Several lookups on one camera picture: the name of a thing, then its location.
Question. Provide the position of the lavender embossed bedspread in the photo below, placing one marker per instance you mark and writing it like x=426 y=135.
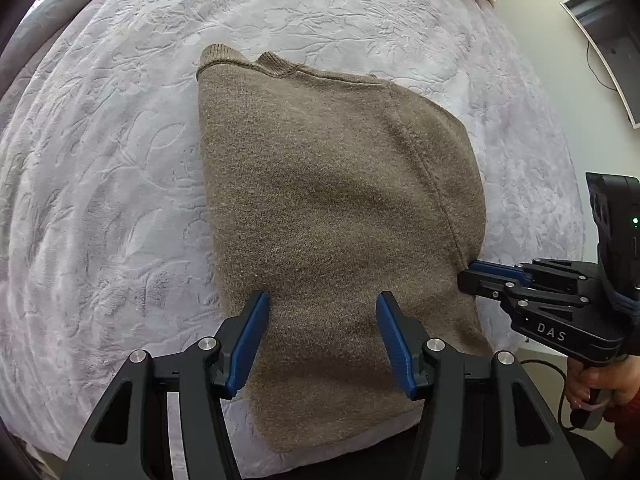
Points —
x=104 y=243

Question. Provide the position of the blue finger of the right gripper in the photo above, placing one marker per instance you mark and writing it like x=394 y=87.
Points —
x=489 y=285
x=500 y=268

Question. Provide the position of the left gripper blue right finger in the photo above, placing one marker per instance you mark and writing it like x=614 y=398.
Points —
x=482 y=417

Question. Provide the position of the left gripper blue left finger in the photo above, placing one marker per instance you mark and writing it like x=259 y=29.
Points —
x=127 y=434

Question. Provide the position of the olive brown knit sweater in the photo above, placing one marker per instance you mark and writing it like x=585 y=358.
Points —
x=325 y=189

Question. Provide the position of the person's right hand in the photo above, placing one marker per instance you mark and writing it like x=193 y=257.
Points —
x=622 y=378

